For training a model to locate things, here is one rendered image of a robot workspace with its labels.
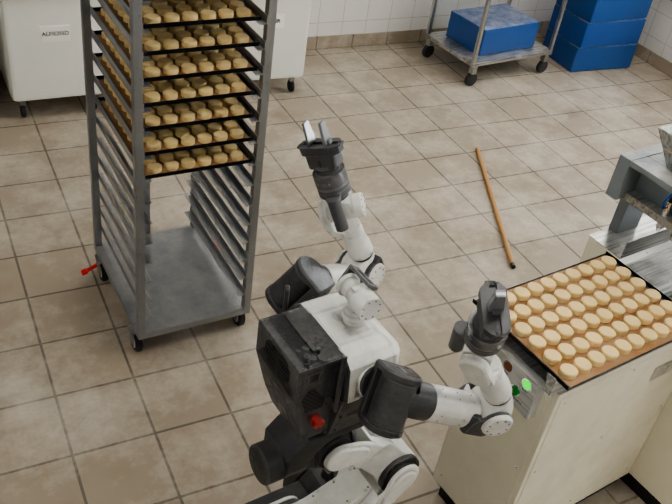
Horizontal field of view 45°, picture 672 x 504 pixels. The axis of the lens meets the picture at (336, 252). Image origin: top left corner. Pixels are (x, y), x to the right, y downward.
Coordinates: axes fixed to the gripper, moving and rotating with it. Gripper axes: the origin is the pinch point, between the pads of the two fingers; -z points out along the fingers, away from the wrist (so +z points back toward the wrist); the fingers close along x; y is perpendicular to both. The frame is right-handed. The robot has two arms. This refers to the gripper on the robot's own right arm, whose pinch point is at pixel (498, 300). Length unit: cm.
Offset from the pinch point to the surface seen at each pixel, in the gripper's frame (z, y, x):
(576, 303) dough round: 79, 42, 39
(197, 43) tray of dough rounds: 54, -77, 123
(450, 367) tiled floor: 186, 19, 62
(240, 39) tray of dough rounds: 56, -63, 127
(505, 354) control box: 77, 18, 22
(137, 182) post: 86, -99, 90
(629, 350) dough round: 73, 53, 21
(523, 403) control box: 83, 23, 9
